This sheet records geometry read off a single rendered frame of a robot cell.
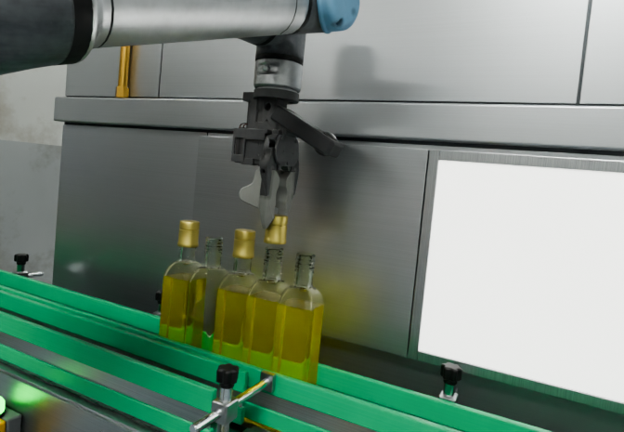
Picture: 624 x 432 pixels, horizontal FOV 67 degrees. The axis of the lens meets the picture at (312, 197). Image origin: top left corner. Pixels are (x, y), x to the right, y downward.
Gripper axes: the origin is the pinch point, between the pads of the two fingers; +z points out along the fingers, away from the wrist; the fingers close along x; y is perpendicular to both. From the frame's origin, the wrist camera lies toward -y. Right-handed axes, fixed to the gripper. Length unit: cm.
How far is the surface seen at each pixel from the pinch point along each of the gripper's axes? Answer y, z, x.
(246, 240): 4.6, 3.7, 1.0
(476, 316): -29.9, 11.5, -11.6
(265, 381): -4.0, 22.5, 6.2
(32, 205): 324, 38, -178
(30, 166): 324, 7, -174
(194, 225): 15.8, 2.8, 0.3
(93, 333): 31.7, 24.0, 5.9
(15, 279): 70, 23, -4
